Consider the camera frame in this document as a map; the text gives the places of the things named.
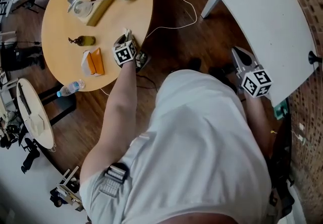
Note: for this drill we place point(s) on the round wooden table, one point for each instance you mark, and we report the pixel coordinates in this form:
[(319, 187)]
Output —
[(63, 31)]

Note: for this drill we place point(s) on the black stand base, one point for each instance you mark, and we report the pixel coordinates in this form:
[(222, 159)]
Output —
[(314, 57)]

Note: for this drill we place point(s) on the green clamp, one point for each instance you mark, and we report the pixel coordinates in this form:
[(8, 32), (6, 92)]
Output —
[(280, 112)]

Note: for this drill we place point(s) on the person's left forearm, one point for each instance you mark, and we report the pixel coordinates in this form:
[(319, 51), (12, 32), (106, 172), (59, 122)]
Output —
[(118, 109)]

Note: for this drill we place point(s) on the person's right forearm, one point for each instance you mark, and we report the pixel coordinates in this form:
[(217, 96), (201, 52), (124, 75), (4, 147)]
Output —
[(260, 119)]

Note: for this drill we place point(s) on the white tissue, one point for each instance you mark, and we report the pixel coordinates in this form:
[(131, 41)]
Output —
[(127, 32)]

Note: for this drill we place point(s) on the orange and white box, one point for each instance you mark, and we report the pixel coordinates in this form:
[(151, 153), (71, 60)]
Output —
[(96, 62)]

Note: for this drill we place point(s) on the person's black shoe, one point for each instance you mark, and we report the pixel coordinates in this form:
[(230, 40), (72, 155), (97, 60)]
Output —
[(223, 76), (194, 63)]

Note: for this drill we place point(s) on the small white oval table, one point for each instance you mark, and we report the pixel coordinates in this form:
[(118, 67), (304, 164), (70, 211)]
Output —
[(41, 132)]

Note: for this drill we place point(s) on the person's white shirt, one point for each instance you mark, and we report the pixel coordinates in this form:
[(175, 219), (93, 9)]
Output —
[(191, 147)]

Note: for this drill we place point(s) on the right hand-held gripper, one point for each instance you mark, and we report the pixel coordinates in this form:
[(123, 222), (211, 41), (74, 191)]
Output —
[(255, 81)]

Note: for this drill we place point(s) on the grey clip-on device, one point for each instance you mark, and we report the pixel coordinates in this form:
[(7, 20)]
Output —
[(113, 177)]

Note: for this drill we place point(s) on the white desk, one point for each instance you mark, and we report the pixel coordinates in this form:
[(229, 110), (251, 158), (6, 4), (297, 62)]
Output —
[(267, 21)]

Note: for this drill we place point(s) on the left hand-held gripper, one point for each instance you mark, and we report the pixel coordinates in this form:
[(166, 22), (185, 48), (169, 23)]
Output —
[(124, 52)]

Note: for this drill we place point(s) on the clear plastic water bottle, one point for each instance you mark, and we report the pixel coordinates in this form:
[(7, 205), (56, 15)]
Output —
[(70, 88)]

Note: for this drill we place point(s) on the brown pump bottle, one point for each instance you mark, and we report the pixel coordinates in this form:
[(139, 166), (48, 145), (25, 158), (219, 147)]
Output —
[(84, 41)]

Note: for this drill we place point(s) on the flat wooden box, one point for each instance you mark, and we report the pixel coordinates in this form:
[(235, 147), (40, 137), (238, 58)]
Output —
[(99, 13)]

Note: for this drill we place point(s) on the black flat bar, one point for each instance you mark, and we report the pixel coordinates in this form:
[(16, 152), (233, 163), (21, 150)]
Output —
[(24, 98)]

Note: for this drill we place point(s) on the small white box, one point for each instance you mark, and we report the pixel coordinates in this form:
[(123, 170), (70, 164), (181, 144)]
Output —
[(37, 123)]

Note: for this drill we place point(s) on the clear glass bowl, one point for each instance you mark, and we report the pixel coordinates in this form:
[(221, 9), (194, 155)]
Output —
[(82, 9)]

